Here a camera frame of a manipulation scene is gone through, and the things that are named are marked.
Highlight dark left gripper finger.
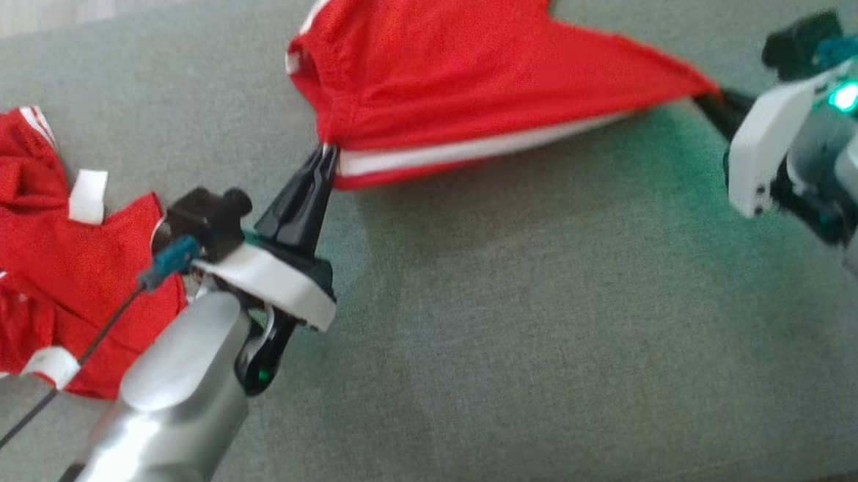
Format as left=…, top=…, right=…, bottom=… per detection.
left=281, top=145, right=344, bottom=260
left=252, top=145, right=334, bottom=245

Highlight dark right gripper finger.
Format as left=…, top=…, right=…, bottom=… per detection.
left=695, top=98, right=744, bottom=143
left=697, top=88, right=757, bottom=114

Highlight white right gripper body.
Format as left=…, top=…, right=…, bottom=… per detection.
left=720, top=65, right=858, bottom=252

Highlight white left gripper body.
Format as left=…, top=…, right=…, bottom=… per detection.
left=193, top=235, right=341, bottom=398

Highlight red shorts with white stripe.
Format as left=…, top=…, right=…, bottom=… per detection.
left=283, top=0, right=726, bottom=194

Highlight red jersey with white sleeves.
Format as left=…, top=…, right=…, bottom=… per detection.
left=0, top=98, right=194, bottom=405

